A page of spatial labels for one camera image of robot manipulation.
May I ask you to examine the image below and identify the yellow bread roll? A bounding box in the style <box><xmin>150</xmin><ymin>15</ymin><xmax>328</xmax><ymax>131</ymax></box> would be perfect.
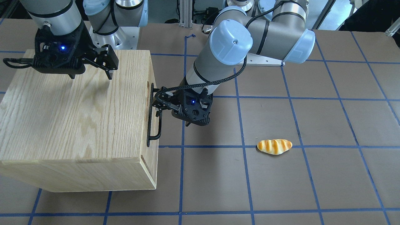
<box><xmin>256</xmin><ymin>139</ymin><xmax>293</xmax><ymax>155</ymax></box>

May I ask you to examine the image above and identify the wooden drawer cabinet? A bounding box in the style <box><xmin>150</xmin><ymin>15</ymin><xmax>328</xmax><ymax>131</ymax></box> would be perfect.
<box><xmin>0</xmin><ymin>50</ymin><xmax>158</xmax><ymax>192</ymax></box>

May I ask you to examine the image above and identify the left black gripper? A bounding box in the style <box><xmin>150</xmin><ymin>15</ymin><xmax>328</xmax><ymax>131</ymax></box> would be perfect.
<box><xmin>151</xmin><ymin>89</ymin><xmax>213</xmax><ymax>126</ymax></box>

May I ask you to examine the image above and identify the aluminium frame post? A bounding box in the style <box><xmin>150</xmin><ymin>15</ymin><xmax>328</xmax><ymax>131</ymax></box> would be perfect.
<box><xmin>179</xmin><ymin>0</ymin><xmax>193</xmax><ymax>29</ymax></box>

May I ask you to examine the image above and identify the black drawer handle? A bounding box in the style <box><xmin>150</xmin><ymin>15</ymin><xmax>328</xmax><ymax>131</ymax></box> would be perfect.
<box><xmin>146</xmin><ymin>83</ymin><xmax>163</xmax><ymax>147</ymax></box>

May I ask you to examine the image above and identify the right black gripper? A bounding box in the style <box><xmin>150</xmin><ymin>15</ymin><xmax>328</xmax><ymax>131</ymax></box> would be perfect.
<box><xmin>32</xmin><ymin>22</ymin><xmax>119</xmax><ymax>80</ymax></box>

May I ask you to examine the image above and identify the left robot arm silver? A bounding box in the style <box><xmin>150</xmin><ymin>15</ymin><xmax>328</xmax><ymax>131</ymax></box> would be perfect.
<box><xmin>150</xmin><ymin>0</ymin><xmax>315</xmax><ymax>126</ymax></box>

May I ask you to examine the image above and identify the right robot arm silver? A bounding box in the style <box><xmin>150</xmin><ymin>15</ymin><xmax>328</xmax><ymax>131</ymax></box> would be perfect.
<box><xmin>3</xmin><ymin>0</ymin><xmax>148</xmax><ymax>79</ymax></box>

